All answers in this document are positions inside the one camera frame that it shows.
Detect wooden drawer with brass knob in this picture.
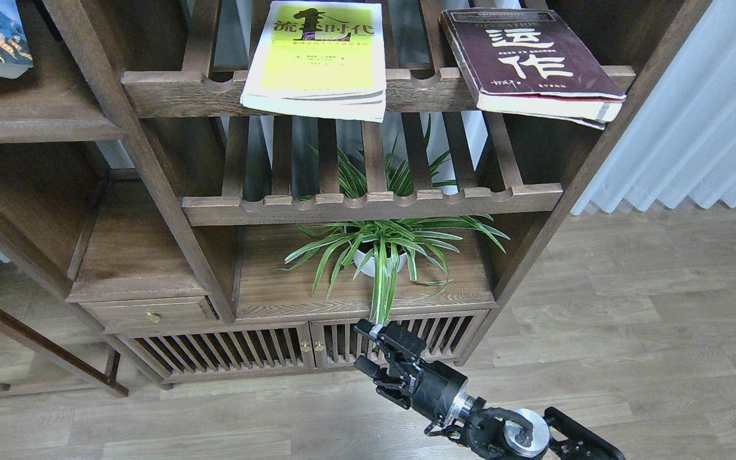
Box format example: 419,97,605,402
80,295,221,333

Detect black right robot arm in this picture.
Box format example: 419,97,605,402
354,318,624,459

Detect dark maroon cover book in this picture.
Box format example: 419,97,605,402
439,8,625,129

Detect right slatted cabinet door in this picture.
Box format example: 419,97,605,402
310,310,488,369

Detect dark wooden bookshelf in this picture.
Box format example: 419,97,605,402
0,1,710,389

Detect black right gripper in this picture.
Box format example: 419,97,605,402
353,319,471,426

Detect yellow green cover book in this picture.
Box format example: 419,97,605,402
240,1,387,123

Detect white pleated curtain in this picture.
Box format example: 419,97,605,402
572,1,736,215

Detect white plant pot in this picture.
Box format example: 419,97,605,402
352,246,408,277

